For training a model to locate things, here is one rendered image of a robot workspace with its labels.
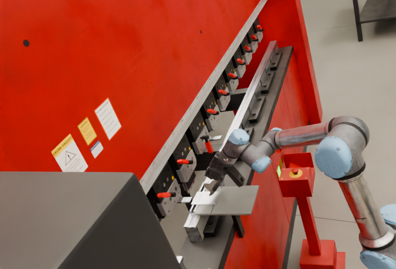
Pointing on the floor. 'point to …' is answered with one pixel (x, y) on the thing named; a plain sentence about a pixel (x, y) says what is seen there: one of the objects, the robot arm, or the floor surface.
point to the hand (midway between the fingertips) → (213, 189)
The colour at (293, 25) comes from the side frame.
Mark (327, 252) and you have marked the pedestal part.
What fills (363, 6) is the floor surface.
